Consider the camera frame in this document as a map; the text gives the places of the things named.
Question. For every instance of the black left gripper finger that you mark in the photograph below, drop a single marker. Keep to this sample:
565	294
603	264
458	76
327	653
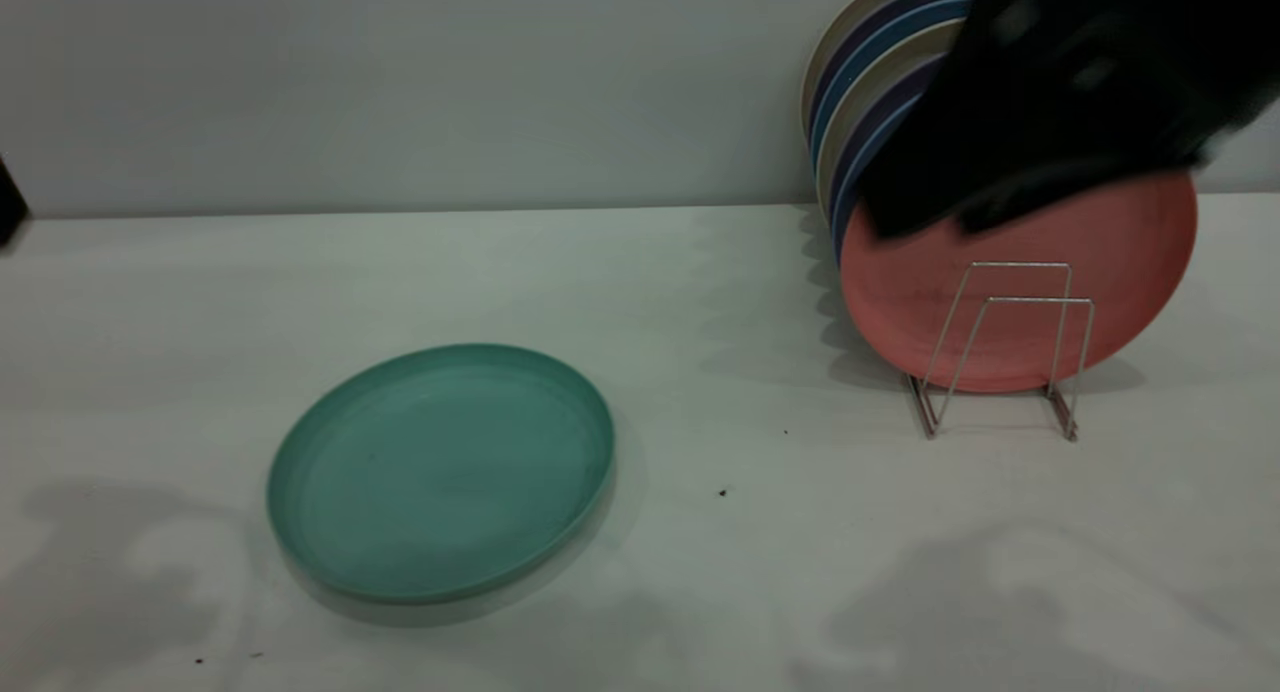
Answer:
8	204

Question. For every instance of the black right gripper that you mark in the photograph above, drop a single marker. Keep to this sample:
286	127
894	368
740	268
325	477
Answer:
1110	62

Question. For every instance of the green plate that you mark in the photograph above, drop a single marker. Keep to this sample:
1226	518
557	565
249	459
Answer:
440	472

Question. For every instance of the purple plate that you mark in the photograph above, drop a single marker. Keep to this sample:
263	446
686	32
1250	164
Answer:
880	122

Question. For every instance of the salmon pink plate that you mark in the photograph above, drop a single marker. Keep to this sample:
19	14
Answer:
930	302

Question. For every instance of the grey-beige plate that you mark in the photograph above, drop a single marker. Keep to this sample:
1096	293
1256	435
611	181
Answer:
885	87

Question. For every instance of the blue plate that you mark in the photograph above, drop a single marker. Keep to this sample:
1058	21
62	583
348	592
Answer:
880	57

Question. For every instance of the navy plate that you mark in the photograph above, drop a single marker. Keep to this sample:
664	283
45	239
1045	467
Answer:
870	42

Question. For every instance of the stack of upright plates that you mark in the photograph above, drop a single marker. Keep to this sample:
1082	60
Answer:
850	27

